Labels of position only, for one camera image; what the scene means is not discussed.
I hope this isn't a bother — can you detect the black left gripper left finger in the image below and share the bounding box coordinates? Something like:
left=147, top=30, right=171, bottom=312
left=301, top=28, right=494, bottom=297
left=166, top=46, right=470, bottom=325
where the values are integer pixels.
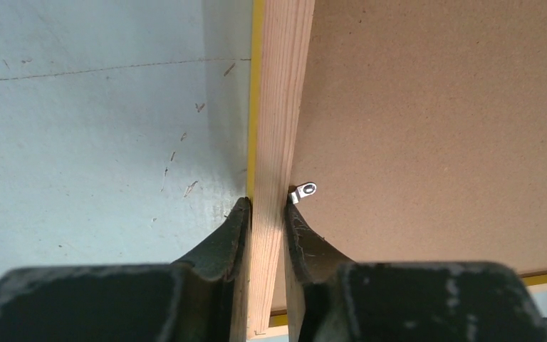
left=0, top=197, right=251, bottom=341

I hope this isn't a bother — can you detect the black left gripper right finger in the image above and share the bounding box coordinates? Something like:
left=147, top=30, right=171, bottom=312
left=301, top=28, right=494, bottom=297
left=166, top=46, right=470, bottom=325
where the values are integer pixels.
left=283, top=203, right=547, bottom=341

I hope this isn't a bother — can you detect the brown cardboard backing board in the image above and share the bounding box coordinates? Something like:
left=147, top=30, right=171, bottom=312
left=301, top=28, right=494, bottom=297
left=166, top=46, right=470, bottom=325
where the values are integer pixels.
left=271, top=0, right=547, bottom=313

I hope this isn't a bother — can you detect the orange wooden picture frame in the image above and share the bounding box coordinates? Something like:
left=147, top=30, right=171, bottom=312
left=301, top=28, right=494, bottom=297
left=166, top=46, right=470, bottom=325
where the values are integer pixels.
left=247, top=1, right=547, bottom=338

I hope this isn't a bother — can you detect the small metal retaining clip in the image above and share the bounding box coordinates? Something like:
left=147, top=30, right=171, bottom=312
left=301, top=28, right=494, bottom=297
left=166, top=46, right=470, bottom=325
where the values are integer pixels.
left=288, top=182, right=317, bottom=204

